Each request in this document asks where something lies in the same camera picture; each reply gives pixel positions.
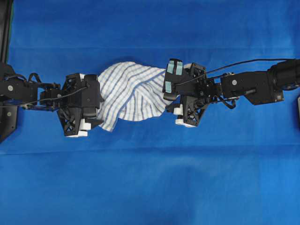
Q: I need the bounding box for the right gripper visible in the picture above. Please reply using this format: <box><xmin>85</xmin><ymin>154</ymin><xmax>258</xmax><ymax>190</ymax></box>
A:
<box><xmin>166</xmin><ymin>63</ymin><xmax>218</xmax><ymax>127</ymax></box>

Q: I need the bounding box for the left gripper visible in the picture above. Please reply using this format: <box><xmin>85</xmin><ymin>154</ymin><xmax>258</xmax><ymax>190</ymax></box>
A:
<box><xmin>57</xmin><ymin>73</ymin><xmax>98</xmax><ymax>137</ymax></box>

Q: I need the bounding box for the white blue-striped towel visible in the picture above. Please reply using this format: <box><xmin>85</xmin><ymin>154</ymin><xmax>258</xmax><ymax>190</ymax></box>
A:
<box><xmin>97</xmin><ymin>61</ymin><xmax>171</xmax><ymax>132</ymax></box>

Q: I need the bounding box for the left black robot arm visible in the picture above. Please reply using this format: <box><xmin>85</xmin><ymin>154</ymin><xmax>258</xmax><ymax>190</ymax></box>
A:
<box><xmin>0</xmin><ymin>63</ymin><xmax>104</xmax><ymax>141</ymax></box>

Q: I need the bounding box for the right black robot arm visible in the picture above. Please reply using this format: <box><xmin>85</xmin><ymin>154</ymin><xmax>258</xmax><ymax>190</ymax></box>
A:
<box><xmin>162</xmin><ymin>59</ymin><xmax>300</xmax><ymax>127</ymax></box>

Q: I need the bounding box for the blue table cloth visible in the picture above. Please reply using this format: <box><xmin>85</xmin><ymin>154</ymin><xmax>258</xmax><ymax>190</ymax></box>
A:
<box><xmin>0</xmin><ymin>0</ymin><xmax>300</xmax><ymax>225</ymax></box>

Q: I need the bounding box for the green backdrop curtain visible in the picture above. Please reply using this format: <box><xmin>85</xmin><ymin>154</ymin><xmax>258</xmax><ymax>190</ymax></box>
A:
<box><xmin>2</xmin><ymin>0</ymin><xmax>14</xmax><ymax>63</ymax></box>

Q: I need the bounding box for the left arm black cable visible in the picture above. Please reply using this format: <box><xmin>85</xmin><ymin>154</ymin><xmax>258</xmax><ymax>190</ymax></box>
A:
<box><xmin>0</xmin><ymin>72</ymin><xmax>90</xmax><ymax>108</ymax></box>

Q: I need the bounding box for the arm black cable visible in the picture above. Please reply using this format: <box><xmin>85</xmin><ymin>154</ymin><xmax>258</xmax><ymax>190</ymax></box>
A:
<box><xmin>0</xmin><ymin>72</ymin><xmax>90</xmax><ymax>108</ymax></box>
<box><xmin>174</xmin><ymin>58</ymin><xmax>296</xmax><ymax>87</ymax></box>

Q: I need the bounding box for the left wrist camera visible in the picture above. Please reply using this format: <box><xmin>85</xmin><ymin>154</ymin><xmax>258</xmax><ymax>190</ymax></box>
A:
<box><xmin>82</xmin><ymin>74</ymin><xmax>104</xmax><ymax>118</ymax></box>

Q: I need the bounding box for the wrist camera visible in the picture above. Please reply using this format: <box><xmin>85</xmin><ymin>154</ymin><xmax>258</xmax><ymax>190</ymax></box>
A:
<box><xmin>82</xmin><ymin>74</ymin><xmax>104</xmax><ymax>118</ymax></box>
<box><xmin>162</xmin><ymin>59</ymin><xmax>185</xmax><ymax>101</ymax></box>

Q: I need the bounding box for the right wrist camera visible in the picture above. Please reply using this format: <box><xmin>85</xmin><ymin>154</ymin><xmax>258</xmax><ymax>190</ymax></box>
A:
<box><xmin>162</xmin><ymin>59</ymin><xmax>185</xmax><ymax>101</ymax></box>

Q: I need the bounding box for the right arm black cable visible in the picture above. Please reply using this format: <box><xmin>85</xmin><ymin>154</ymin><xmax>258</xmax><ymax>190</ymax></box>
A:
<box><xmin>174</xmin><ymin>58</ymin><xmax>296</xmax><ymax>87</ymax></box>

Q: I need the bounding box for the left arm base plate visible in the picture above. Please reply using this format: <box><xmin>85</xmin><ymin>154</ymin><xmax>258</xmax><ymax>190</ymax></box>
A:
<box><xmin>0</xmin><ymin>106</ymin><xmax>18</xmax><ymax>143</ymax></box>

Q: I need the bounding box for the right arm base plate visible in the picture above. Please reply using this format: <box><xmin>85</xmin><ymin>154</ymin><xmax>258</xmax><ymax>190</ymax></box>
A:
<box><xmin>297</xmin><ymin>96</ymin><xmax>300</xmax><ymax>127</ymax></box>

